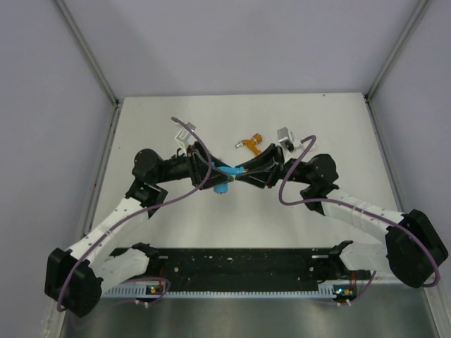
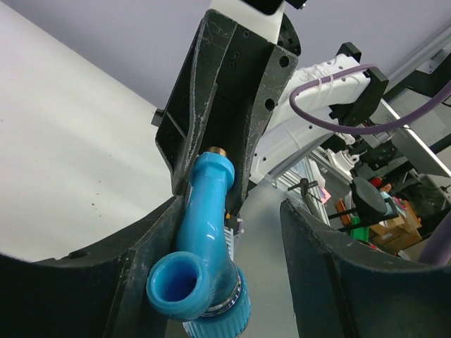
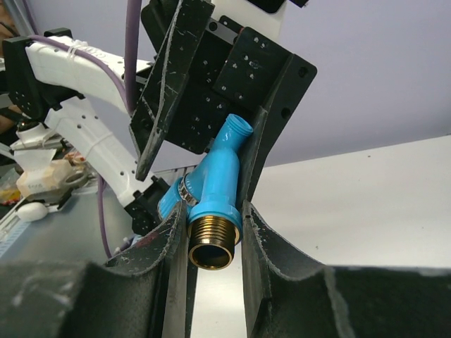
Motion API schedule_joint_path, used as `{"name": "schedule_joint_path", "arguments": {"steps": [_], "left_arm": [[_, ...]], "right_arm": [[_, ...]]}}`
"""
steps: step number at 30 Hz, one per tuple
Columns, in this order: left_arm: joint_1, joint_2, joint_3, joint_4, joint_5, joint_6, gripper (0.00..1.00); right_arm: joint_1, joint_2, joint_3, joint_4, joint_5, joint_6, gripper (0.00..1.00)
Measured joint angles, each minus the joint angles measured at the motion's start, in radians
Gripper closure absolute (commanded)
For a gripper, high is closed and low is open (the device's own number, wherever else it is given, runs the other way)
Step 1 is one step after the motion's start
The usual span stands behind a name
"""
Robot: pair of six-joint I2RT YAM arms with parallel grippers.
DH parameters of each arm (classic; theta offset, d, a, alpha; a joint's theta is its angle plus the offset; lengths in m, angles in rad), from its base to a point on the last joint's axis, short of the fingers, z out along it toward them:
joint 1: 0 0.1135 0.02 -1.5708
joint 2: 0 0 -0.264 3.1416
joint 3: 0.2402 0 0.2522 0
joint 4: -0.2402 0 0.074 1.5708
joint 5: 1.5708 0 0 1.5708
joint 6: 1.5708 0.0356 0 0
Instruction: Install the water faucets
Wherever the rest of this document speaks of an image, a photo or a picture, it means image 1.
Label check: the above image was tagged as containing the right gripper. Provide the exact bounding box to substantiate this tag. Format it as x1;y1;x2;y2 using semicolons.
236;144;315;189

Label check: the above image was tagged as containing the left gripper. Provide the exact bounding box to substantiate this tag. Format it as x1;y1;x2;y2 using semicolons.
154;141;233;190

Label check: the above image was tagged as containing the blue water faucet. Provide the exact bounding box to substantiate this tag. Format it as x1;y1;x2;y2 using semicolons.
213;163;247;194

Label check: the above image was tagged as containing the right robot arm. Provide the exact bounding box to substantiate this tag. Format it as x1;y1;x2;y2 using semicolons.
235;144;449;288

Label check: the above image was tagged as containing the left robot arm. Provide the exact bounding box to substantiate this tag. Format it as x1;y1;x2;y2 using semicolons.
44;142;245;317

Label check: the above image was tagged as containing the orange water faucet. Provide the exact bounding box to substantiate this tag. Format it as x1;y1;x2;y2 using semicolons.
235;133;263;156

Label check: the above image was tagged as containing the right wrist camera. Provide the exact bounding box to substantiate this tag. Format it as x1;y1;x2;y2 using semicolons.
277;127;302;153

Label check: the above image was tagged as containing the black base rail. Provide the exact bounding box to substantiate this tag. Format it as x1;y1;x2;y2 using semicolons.
105;247;353;292

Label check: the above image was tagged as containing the left aluminium frame post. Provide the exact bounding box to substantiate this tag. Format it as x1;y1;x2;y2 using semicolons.
52;0;123;106

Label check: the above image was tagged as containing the aluminium frame post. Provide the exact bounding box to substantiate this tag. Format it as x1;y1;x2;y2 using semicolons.
52;0;123;106
364;0;433;103

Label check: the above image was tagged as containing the grey cable duct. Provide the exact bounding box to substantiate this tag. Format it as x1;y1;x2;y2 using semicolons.
101;282;357;302

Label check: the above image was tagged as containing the right aluminium frame post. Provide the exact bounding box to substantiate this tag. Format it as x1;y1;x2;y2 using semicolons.
364;0;433;103

